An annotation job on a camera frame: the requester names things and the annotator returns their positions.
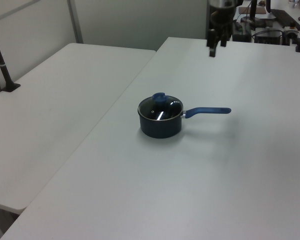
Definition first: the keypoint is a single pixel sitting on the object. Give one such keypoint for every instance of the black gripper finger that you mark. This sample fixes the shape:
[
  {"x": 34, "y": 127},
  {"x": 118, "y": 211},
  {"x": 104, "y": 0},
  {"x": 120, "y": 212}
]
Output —
[
  {"x": 211, "y": 43},
  {"x": 224, "y": 40}
]

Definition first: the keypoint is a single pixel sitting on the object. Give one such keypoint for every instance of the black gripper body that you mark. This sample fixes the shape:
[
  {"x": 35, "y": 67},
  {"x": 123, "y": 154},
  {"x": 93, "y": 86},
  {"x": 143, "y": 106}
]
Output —
[{"x": 222, "y": 17}]

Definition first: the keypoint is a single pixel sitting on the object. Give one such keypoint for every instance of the glass lid with blue knob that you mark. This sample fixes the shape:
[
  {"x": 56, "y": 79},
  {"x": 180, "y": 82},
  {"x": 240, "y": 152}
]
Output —
[{"x": 159, "y": 98}]

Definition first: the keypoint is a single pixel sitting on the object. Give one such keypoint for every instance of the dark blue saucepan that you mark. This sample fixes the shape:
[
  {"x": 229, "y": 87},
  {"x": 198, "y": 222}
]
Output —
[{"x": 160, "y": 130}]

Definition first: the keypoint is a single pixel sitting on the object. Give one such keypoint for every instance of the black electronics box green light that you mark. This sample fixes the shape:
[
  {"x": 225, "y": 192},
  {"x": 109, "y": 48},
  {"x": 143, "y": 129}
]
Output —
[{"x": 241, "y": 36}]

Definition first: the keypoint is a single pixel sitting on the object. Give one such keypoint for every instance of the black monitor stand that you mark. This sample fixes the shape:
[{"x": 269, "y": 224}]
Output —
[{"x": 253, "y": 10}]

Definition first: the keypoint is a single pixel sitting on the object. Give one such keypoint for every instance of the brown cardboard sheet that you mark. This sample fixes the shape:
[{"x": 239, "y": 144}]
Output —
[{"x": 261, "y": 10}]

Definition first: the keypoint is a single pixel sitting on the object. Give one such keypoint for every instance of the black computer box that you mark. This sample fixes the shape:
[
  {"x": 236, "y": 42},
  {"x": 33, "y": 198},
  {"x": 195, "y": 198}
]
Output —
[{"x": 267, "y": 38}]

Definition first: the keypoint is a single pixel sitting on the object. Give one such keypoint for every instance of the thin black stand pole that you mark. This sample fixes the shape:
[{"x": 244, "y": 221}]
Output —
[{"x": 268, "y": 6}]

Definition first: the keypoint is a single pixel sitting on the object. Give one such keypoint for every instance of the black keyboard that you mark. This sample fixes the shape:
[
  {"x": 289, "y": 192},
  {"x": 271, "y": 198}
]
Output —
[{"x": 285, "y": 17}]

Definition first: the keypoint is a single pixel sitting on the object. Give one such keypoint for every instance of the grey power device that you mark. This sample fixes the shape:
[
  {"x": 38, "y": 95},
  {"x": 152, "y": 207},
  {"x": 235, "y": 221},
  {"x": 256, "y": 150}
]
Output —
[{"x": 291, "y": 33}]

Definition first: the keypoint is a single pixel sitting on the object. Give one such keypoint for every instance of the black pole stand white tape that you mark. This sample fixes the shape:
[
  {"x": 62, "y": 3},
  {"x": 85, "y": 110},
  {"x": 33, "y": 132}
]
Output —
[{"x": 5, "y": 75}]

